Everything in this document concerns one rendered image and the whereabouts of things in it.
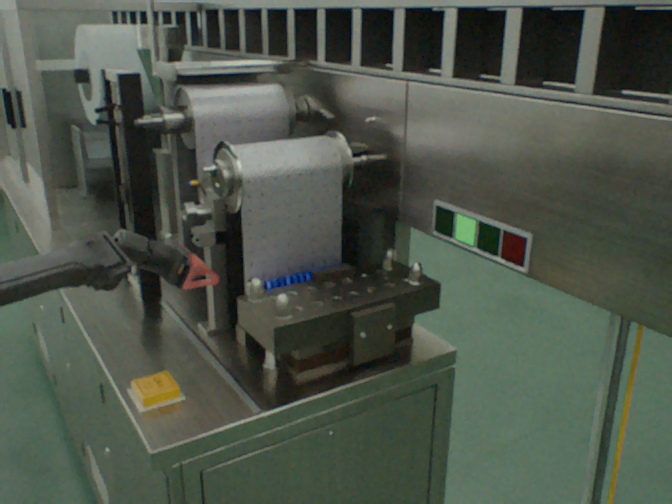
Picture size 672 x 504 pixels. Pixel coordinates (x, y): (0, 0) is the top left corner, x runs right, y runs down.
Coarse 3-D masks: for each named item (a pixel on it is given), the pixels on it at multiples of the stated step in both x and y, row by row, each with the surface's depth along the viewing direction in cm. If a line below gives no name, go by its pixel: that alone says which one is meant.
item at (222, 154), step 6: (336, 144) 139; (222, 150) 129; (342, 150) 138; (216, 156) 132; (222, 156) 129; (228, 156) 127; (342, 156) 138; (228, 162) 127; (342, 162) 138; (234, 168) 125; (342, 168) 138; (234, 174) 126; (342, 174) 138; (234, 180) 126; (342, 180) 140; (234, 186) 127; (234, 192) 127; (228, 198) 131; (234, 198) 128; (228, 204) 131
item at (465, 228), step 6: (462, 216) 120; (462, 222) 121; (468, 222) 119; (474, 222) 118; (456, 228) 122; (462, 228) 121; (468, 228) 119; (474, 228) 118; (456, 234) 123; (462, 234) 121; (468, 234) 120; (474, 234) 118; (462, 240) 122; (468, 240) 120
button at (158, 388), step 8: (152, 376) 120; (160, 376) 120; (168, 376) 120; (136, 384) 117; (144, 384) 117; (152, 384) 117; (160, 384) 117; (168, 384) 117; (176, 384) 117; (136, 392) 116; (144, 392) 115; (152, 392) 115; (160, 392) 115; (168, 392) 115; (176, 392) 116; (144, 400) 113; (152, 400) 114; (160, 400) 115; (168, 400) 116
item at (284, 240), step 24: (264, 216) 130; (288, 216) 134; (312, 216) 137; (336, 216) 140; (264, 240) 132; (288, 240) 135; (312, 240) 139; (336, 240) 142; (264, 264) 134; (288, 264) 137; (312, 264) 141
